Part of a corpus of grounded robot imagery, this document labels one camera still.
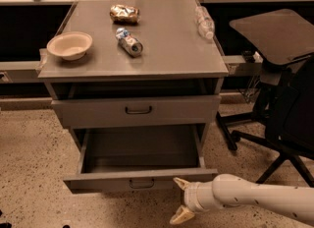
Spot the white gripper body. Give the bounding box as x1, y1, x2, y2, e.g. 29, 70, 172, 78
183, 182, 217, 212

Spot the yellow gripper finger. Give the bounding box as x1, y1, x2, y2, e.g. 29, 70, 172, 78
174, 177, 190, 191
170, 205, 195, 225

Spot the grey drawer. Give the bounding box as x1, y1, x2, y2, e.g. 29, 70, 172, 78
52, 95, 221, 129
64, 125, 218, 194

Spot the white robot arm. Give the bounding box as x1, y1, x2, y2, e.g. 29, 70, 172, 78
170, 174, 314, 226

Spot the grey top drawer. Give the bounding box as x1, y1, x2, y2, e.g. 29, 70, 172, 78
52, 95, 221, 129

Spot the grey drawer cabinet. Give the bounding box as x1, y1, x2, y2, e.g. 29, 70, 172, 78
39, 0, 228, 144

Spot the black office chair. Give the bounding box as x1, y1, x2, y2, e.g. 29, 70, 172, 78
232, 57, 314, 188

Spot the silver soda can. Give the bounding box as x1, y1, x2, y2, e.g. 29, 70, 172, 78
116, 28, 143, 57

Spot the clear plastic water bottle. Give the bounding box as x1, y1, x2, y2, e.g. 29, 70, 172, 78
195, 6, 215, 40

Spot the white paper bowl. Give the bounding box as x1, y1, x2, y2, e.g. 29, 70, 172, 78
47, 31, 93, 61

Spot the crushed gold foil bag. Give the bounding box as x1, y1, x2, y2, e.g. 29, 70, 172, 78
109, 4, 140, 24

